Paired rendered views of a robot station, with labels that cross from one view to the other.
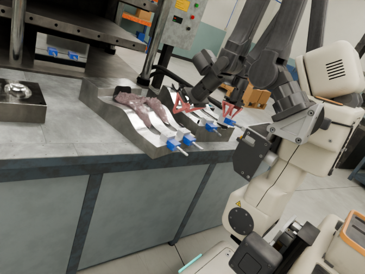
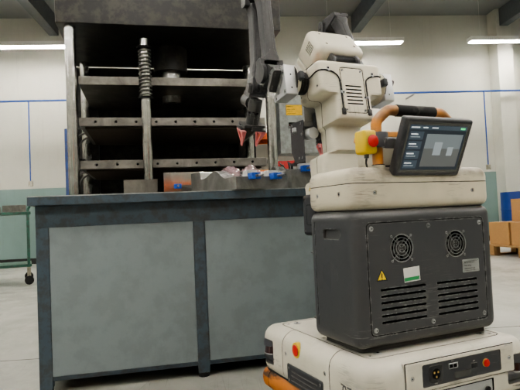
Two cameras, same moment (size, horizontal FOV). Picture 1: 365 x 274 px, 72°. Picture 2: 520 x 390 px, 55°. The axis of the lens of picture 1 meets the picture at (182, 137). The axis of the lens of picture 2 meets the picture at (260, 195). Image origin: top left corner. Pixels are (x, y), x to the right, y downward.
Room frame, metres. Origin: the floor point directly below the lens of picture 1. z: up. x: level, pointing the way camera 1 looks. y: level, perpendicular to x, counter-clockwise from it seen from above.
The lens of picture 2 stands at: (-0.96, -1.11, 0.69)
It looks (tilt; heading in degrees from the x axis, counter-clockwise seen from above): 2 degrees up; 31
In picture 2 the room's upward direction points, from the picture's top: 3 degrees counter-clockwise
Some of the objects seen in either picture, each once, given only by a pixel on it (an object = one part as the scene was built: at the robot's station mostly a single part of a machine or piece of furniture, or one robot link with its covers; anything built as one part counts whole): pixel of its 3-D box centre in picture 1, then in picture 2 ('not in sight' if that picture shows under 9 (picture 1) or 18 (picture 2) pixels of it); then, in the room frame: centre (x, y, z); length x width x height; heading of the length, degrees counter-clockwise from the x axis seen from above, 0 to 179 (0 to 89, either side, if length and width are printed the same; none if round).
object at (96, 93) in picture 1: (137, 112); (236, 180); (1.04, 0.23, 0.85); 0.50 x 0.26 x 0.11; 61
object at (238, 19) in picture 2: not in sight; (170, 58); (1.57, 1.07, 1.75); 1.30 x 0.84 x 0.61; 134
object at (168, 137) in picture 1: (175, 145); (255, 176); (0.86, 0.01, 0.85); 0.13 x 0.05 x 0.05; 61
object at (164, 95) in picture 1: (188, 107); (302, 177); (1.35, 0.03, 0.87); 0.50 x 0.26 x 0.14; 44
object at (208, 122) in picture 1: (212, 128); (306, 168); (1.11, -0.11, 0.89); 0.13 x 0.05 x 0.05; 43
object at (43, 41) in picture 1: (54, 41); (183, 189); (1.54, 0.98, 0.87); 0.50 x 0.27 x 0.17; 44
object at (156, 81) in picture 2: not in sight; (171, 95); (1.61, 1.11, 1.51); 1.10 x 0.70 x 0.05; 134
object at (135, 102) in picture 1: (142, 104); (237, 172); (1.04, 0.22, 0.90); 0.26 x 0.18 x 0.08; 61
